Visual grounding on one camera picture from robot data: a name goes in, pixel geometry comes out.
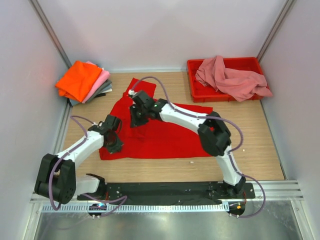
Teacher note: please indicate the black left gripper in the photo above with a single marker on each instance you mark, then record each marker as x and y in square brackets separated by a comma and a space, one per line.
[117, 147]

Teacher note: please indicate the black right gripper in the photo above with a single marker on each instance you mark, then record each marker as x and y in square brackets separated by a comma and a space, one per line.
[134, 122]

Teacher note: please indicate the red t shirt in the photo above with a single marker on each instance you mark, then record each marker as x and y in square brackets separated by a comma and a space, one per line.
[154, 140]

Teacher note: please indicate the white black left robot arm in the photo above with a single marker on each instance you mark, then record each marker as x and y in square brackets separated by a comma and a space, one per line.
[56, 178]

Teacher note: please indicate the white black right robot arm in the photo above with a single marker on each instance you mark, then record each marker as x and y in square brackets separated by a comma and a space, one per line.
[214, 135]

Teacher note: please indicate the black folded t shirt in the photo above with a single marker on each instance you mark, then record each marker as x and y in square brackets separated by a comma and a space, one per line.
[101, 95]

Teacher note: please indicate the white folded t shirt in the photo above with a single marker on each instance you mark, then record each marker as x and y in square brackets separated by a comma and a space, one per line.
[106, 91]

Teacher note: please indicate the teal folded t shirt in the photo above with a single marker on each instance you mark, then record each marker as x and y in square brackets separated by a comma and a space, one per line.
[74, 102]

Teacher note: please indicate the grey folded t shirt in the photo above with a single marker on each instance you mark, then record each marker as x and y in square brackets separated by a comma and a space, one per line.
[106, 84]

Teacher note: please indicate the pink folded t shirt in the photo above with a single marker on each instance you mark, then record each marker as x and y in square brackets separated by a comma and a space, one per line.
[101, 79]

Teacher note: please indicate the red plastic bin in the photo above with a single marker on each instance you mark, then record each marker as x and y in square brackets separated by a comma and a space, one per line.
[201, 93]

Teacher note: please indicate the orange folded t shirt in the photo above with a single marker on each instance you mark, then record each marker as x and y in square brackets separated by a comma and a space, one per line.
[78, 80]

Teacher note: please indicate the dusty pink crumpled t shirt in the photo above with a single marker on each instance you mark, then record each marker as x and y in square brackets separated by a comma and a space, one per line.
[240, 84]

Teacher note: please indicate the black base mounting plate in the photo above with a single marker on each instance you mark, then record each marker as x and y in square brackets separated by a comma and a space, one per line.
[172, 193]

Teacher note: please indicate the white slotted cable duct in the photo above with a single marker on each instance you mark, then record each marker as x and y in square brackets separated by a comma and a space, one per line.
[90, 207]

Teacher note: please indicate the left corner aluminium post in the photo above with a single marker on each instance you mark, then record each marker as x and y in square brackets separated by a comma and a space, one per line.
[50, 31]

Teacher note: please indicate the corner aluminium post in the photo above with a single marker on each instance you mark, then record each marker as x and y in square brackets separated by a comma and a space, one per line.
[283, 14]
[50, 31]

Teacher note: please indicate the right corner aluminium post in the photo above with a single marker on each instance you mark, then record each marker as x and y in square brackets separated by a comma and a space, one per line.
[283, 14]

